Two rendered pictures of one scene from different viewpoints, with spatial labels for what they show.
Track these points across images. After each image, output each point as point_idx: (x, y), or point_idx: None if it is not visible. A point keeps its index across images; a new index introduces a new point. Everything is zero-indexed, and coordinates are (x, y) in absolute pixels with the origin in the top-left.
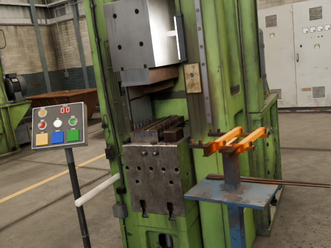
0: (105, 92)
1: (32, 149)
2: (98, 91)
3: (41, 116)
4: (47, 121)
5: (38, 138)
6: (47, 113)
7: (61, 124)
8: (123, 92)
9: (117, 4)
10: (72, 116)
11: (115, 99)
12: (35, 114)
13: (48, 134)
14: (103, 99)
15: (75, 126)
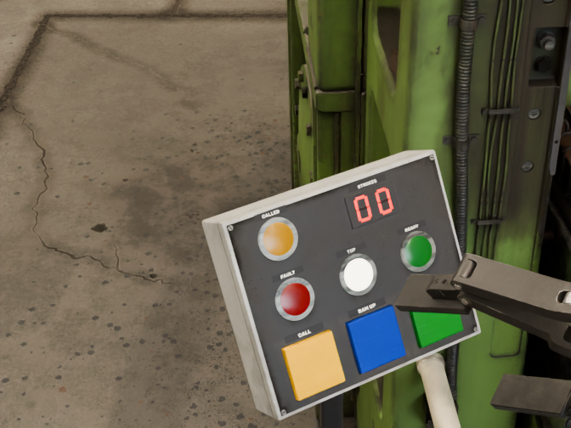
0: (469, 76)
1: (279, 419)
2: (420, 66)
3: (279, 259)
4: (311, 274)
5: (300, 363)
6: (297, 236)
7: (375, 275)
8: (540, 70)
9: None
10: (408, 228)
11: (501, 99)
12: (247, 255)
13: (332, 333)
14: (439, 100)
15: (433, 272)
